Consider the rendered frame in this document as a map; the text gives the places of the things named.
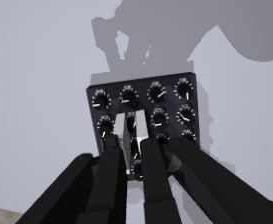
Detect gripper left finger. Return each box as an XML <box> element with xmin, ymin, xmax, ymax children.
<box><xmin>15</xmin><ymin>113</ymin><xmax>130</xmax><ymax>224</ymax></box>

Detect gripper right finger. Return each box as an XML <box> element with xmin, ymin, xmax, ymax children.
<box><xmin>136</xmin><ymin>110</ymin><xmax>273</xmax><ymax>224</ymax></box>

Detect black knob box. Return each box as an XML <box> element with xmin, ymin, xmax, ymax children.
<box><xmin>86</xmin><ymin>72</ymin><xmax>200</xmax><ymax>181</ymax></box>

